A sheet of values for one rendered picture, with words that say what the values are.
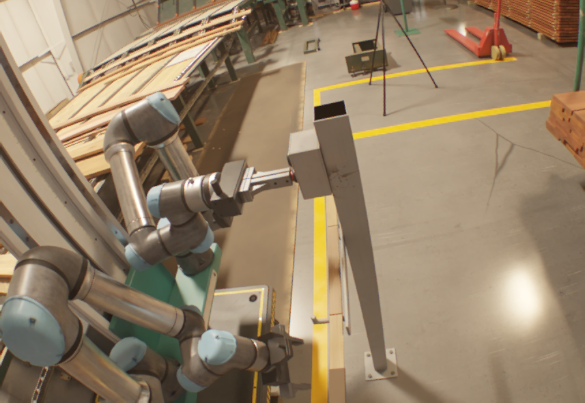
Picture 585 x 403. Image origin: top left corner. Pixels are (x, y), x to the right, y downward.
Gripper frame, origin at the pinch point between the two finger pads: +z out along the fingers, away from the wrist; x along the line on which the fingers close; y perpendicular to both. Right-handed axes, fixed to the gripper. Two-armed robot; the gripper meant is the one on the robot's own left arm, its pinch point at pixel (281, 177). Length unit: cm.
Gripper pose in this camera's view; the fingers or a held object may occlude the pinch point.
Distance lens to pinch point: 64.5
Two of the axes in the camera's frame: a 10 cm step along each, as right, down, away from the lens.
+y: -2.7, -7.8, -5.7
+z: 9.6, -1.8, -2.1
